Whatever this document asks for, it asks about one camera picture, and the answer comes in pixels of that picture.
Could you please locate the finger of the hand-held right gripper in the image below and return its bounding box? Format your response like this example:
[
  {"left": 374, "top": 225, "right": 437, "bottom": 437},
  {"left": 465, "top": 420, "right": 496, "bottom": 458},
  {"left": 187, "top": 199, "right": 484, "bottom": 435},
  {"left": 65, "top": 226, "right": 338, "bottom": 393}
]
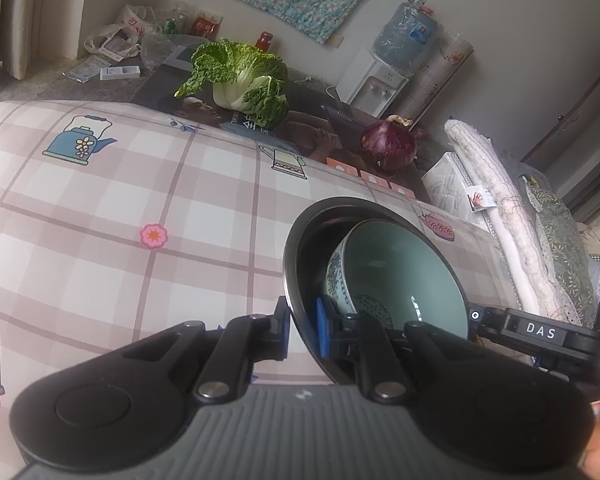
[{"left": 466, "top": 304, "right": 513, "bottom": 343}]

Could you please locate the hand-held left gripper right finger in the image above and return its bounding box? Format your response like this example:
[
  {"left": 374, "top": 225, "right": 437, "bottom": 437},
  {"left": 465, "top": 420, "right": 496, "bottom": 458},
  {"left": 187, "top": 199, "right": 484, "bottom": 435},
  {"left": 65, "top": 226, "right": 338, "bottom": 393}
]
[{"left": 315, "top": 296, "right": 491, "bottom": 403}]

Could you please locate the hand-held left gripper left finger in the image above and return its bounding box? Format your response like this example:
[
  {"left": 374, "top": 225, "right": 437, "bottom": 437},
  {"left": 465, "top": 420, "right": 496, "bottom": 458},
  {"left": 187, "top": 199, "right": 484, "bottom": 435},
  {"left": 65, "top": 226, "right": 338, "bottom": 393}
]
[{"left": 122, "top": 296, "right": 293, "bottom": 403}]

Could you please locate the stainless steel bowl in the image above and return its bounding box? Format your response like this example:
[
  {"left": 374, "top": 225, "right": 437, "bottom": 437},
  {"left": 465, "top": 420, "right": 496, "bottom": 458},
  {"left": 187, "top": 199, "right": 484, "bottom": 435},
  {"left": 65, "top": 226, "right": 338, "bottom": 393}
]
[{"left": 282, "top": 199, "right": 473, "bottom": 386}]

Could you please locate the teal ceramic bowl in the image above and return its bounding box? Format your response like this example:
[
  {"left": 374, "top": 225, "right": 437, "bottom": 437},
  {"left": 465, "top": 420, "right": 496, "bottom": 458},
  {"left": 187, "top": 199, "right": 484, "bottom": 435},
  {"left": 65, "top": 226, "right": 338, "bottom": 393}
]
[{"left": 325, "top": 219, "right": 470, "bottom": 346}]

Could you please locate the person's right hand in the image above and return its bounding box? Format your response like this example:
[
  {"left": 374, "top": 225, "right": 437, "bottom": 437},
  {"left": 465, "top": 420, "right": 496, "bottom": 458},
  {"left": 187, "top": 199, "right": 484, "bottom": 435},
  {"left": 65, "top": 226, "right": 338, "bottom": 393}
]
[{"left": 580, "top": 417, "right": 600, "bottom": 480}]

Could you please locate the green patterned pillow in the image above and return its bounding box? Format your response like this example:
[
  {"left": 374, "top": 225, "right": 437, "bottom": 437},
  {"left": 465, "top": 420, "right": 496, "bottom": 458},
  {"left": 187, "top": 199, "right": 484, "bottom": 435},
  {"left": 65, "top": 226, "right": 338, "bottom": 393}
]
[{"left": 522, "top": 175, "right": 598, "bottom": 328}]

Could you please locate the rolled white quilt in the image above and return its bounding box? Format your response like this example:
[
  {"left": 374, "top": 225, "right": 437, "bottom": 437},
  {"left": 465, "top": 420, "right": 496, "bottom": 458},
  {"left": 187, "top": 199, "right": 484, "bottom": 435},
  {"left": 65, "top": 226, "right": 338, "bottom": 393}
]
[{"left": 444, "top": 119, "right": 583, "bottom": 326}]

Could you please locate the white bedding pack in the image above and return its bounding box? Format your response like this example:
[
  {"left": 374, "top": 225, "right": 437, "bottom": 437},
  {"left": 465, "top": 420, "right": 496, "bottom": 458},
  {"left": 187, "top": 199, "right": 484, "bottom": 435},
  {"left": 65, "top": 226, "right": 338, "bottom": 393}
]
[{"left": 422, "top": 151, "right": 498, "bottom": 233}]

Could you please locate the red onion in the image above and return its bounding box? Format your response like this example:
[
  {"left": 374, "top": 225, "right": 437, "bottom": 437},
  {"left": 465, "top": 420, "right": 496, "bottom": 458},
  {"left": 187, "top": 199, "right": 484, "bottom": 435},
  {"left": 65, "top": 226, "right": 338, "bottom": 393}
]
[{"left": 360, "top": 115, "right": 427, "bottom": 173}]

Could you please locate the grey wardrobe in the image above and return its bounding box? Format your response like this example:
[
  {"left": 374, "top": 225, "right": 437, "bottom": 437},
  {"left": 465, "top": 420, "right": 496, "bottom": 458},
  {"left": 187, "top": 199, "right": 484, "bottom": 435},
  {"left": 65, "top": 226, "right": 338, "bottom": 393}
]
[{"left": 517, "top": 55, "right": 600, "bottom": 221}]

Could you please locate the white water dispenser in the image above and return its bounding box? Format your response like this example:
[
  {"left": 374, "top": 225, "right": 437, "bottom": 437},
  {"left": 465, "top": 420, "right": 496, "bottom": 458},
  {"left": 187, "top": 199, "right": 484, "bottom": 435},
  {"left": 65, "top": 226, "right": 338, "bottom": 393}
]
[{"left": 337, "top": 49, "right": 410, "bottom": 117}]

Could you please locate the floral paper roll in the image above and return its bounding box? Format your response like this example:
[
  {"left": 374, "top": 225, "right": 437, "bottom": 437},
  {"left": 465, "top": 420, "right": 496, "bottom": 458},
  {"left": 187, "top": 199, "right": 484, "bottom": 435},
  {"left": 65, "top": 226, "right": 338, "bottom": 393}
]
[{"left": 395, "top": 32, "right": 475, "bottom": 126}]

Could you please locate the napa cabbage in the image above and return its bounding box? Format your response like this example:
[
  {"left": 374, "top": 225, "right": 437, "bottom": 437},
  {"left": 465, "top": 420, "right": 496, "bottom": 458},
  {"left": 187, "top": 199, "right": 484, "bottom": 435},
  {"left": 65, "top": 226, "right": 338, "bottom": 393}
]
[{"left": 174, "top": 37, "right": 291, "bottom": 128}]

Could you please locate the blue water jug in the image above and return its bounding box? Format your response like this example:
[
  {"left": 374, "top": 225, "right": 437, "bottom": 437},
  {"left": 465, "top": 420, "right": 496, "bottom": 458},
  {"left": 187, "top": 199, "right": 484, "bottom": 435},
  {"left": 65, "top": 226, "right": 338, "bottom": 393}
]
[{"left": 372, "top": 0, "right": 440, "bottom": 70}]

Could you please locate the clear plastic bag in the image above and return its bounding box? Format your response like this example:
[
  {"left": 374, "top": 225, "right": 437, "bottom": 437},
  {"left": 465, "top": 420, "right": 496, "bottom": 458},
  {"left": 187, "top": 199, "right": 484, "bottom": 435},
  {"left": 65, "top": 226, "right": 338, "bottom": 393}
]
[{"left": 140, "top": 30, "right": 191, "bottom": 72}]

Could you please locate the small white box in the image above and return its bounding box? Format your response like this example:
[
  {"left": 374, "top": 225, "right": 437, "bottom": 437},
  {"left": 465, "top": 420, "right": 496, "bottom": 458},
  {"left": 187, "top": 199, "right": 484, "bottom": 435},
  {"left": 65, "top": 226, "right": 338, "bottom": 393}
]
[{"left": 99, "top": 65, "right": 142, "bottom": 81}]

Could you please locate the red snack packet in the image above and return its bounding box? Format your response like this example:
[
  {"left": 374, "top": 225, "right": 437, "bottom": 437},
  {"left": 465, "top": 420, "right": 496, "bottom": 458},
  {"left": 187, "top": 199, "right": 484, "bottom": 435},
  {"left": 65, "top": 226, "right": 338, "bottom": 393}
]
[{"left": 191, "top": 14, "right": 222, "bottom": 38}]

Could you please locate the white plastic bag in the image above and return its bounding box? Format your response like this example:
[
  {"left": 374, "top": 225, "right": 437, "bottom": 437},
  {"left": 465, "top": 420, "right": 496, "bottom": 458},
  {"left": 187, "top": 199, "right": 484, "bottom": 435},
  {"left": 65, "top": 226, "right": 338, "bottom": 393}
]
[{"left": 83, "top": 4, "right": 156, "bottom": 58}]

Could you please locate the beige curtain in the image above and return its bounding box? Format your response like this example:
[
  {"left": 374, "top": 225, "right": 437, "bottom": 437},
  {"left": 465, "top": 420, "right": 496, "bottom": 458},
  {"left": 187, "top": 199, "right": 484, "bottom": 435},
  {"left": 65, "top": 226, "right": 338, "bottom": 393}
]
[{"left": 0, "top": 0, "right": 98, "bottom": 96}]

